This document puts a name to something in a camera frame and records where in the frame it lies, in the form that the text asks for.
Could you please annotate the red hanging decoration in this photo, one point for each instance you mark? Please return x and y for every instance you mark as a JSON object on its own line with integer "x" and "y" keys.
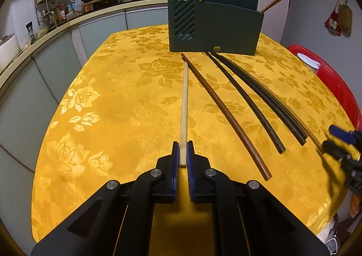
{"x": 340, "y": 20}

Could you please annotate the dark brown chopstick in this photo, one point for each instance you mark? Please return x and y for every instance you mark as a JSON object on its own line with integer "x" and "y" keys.
{"x": 263, "y": 97}

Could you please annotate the person's hand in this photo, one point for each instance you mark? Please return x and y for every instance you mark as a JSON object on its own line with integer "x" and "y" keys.
{"x": 355, "y": 205}

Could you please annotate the lower kitchen cabinets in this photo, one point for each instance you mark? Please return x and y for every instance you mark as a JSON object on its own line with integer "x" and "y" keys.
{"x": 32, "y": 87}

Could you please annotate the reddish brown chopstick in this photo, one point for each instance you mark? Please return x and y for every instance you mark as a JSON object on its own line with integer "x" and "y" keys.
{"x": 232, "y": 121}

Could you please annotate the white lidded container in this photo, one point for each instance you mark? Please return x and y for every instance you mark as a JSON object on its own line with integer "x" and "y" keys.
{"x": 312, "y": 64}

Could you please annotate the light wooden chopstick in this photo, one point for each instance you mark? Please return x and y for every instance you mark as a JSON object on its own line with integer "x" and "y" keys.
{"x": 311, "y": 135}

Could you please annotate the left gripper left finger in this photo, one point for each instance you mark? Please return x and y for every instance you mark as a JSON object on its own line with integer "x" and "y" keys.
{"x": 165, "y": 188}

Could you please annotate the metal spice rack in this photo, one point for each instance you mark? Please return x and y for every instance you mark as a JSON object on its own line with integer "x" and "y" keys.
{"x": 52, "y": 13}

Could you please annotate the dark long chopstick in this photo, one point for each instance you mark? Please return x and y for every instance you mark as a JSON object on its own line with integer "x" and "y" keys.
{"x": 265, "y": 123}

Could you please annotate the yellow floral tablecloth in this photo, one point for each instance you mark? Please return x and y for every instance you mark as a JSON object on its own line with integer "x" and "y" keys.
{"x": 122, "y": 112}

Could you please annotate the dark green utensil holder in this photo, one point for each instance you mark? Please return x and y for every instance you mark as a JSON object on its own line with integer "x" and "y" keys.
{"x": 226, "y": 26}

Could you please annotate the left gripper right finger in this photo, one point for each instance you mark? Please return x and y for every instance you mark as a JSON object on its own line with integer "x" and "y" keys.
{"x": 200, "y": 188}

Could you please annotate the red plastic stool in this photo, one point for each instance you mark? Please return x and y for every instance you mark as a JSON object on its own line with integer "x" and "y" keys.
{"x": 335, "y": 84}

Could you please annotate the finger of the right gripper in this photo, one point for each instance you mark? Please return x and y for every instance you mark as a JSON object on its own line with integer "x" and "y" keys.
{"x": 349, "y": 137}
{"x": 341, "y": 155}

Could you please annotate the light bamboo chopstick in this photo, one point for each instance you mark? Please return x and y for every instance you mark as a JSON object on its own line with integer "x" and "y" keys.
{"x": 184, "y": 119}

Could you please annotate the white rice cooker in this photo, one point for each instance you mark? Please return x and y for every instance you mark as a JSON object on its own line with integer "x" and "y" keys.
{"x": 9, "y": 49}

